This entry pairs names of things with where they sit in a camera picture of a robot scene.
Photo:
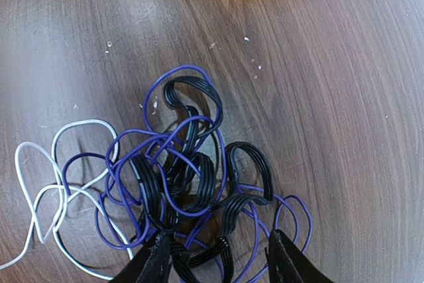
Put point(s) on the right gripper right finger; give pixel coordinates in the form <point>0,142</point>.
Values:
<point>286,263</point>

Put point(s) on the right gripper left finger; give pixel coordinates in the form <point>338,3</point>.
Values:
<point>150,264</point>

